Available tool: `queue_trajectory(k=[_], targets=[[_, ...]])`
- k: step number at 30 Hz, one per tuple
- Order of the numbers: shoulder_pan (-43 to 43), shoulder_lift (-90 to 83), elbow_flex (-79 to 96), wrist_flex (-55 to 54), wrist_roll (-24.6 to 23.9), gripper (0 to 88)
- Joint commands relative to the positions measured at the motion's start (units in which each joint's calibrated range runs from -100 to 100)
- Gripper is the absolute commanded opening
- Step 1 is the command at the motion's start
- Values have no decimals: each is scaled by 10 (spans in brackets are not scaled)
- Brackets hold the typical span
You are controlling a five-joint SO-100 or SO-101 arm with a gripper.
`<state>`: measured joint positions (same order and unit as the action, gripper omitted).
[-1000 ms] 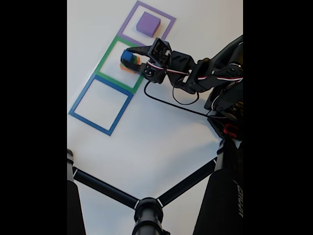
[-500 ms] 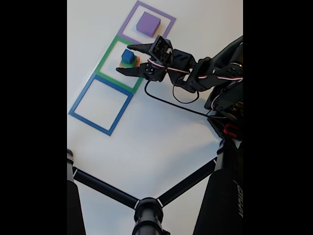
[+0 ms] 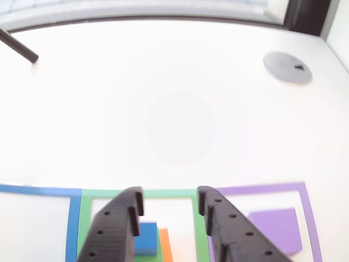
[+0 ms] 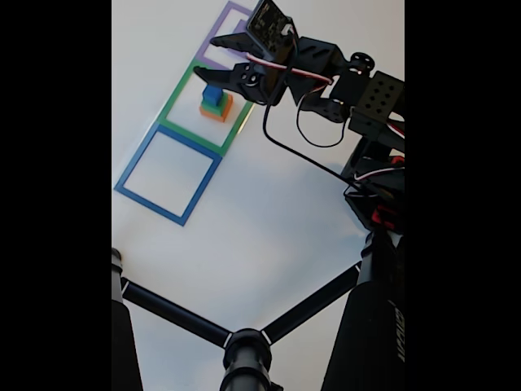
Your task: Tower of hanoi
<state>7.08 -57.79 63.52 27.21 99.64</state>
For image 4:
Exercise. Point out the red black table clamp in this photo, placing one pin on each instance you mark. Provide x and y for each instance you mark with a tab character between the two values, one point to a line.
382	216

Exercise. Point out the orange cube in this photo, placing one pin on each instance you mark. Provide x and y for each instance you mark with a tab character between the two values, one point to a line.
226	112

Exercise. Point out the small blue cube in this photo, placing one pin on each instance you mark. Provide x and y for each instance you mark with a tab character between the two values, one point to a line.
211	94

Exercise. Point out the gripper camera board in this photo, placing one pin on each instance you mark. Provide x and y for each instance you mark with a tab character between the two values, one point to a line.
270	24

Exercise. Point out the purple square frame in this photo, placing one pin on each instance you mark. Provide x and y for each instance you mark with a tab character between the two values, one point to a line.
213	36

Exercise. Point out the green square frame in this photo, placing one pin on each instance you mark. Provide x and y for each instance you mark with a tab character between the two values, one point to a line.
175	97

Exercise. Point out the black tripod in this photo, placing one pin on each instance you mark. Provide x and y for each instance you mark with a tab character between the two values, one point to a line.
244	354

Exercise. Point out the blue square frame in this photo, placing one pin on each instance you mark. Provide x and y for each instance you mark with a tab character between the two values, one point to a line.
163	207

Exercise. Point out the green cube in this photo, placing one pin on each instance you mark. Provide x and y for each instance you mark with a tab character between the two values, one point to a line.
209	106

